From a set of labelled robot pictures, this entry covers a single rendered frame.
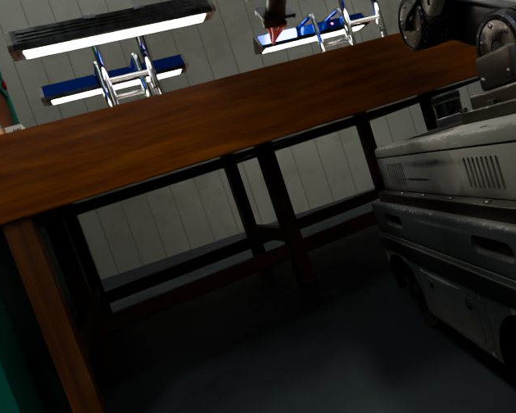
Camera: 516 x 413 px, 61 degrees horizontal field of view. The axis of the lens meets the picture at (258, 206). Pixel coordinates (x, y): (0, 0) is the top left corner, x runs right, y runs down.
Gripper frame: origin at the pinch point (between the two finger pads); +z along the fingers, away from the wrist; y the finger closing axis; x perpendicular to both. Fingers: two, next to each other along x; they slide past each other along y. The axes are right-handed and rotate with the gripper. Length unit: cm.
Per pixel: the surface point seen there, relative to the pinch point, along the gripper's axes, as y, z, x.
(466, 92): -212, 131, -69
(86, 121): 58, -4, 19
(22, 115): 98, 157, -204
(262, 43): -29, 42, -60
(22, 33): 66, -1, -28
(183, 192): 5, 196, -114
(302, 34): -50, 42, -60
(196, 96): 31.1, -3.1, 19.2
